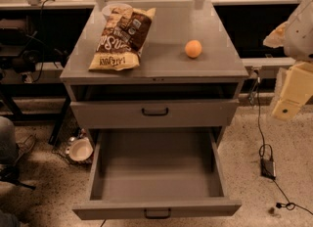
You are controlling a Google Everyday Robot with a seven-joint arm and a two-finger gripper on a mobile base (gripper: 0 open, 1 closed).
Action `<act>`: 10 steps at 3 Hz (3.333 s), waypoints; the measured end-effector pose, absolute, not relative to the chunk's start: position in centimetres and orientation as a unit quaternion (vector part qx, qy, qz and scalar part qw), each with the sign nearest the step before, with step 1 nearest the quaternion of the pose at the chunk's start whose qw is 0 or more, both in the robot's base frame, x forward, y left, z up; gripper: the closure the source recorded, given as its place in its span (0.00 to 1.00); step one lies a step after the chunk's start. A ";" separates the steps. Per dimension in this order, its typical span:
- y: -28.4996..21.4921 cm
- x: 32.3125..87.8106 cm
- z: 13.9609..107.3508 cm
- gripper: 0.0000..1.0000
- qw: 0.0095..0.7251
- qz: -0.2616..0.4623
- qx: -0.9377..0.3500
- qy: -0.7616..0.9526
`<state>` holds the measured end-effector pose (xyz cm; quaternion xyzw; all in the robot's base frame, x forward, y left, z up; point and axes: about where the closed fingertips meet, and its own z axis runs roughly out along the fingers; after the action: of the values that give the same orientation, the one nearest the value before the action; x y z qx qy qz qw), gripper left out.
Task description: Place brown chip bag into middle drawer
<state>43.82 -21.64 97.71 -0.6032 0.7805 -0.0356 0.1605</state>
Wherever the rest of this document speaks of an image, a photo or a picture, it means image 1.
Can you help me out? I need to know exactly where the white bowl on cabinet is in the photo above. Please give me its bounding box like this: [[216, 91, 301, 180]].
[[102, 3, 133, 21]]

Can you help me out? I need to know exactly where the closed grey upper drawer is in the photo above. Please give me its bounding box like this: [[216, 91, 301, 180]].
[[70, 100, 239, 129]]

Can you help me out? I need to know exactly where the grey shoe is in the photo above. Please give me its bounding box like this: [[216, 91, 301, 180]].
[[14, 135, 36, 164]]

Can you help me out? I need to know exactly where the black floor cable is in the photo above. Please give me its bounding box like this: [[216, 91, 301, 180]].
[[252, 68, 313, 216]]

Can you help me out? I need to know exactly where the orange fruit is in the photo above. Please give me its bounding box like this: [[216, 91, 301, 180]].
[[185, 40, 202, 59]]

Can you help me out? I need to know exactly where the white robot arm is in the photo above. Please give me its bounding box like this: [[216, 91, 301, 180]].
[[263, 0, 313, 120]]

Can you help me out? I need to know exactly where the grey drawer cabinet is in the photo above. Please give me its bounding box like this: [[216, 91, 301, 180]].
[[61, 0, 247, 143]]

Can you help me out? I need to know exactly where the brown chip bag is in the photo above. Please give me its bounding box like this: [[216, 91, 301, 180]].
[[89, 5, 156, 70]]

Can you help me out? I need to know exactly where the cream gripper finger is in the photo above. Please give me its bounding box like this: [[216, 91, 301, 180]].
[[272, 100, 300, 121], [263, 22, 288, 48]]

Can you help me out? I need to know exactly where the white bowl on floor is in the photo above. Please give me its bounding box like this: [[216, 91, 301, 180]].
[[68, 138, 93, 161]]

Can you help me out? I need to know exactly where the black hanging cable left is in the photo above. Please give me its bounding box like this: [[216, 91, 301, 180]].
[[31, 0, 57, 84]]

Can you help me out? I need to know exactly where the black power adapter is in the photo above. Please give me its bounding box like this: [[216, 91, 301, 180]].
[[260, 159, 276, 179]]

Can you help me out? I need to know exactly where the open grey lower drawer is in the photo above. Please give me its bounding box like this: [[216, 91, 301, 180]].
[[72, 128, 242, 220]]

